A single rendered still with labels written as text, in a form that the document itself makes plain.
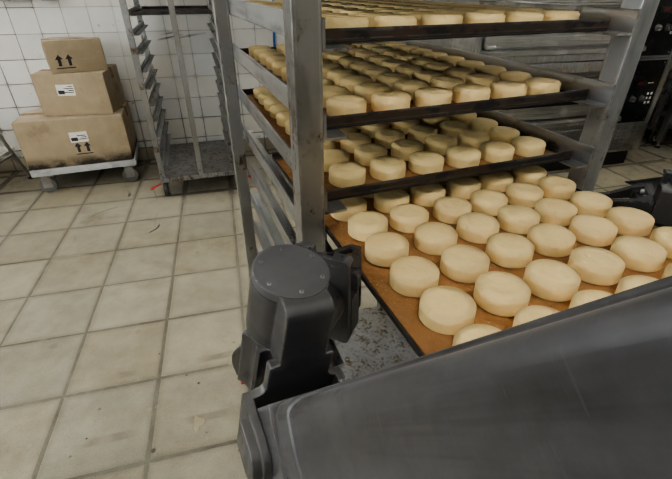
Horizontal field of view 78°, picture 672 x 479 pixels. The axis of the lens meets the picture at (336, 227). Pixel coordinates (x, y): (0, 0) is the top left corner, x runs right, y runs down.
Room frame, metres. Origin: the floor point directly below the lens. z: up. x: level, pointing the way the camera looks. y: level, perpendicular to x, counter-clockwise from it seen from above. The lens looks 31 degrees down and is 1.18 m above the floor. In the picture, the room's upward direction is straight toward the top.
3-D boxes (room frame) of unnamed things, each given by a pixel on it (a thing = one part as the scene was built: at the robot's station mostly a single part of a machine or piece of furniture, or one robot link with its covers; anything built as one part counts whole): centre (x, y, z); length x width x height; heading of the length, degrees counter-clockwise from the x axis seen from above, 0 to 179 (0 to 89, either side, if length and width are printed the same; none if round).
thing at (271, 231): (0.74, 0.11, 0.69); 0.64 x 0.03 x 0.03; 21
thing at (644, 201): (0.52, -0.41, 0.90); 0.09 x 0.07 x 0.07; 66
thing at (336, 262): (0.30, 0.03, 0.91); 0.07 x 0.07 x 0.10; 65
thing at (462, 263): (0.36, -0.14, 0.93); 0.05 x 0.05 x 0.02
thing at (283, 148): (0.74, 0.11, 0.96); 0.64 x 0.03 x 0.03; 21
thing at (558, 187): (0.56, -0.33, 0.92); 0.05 x 0.05 x 0.02
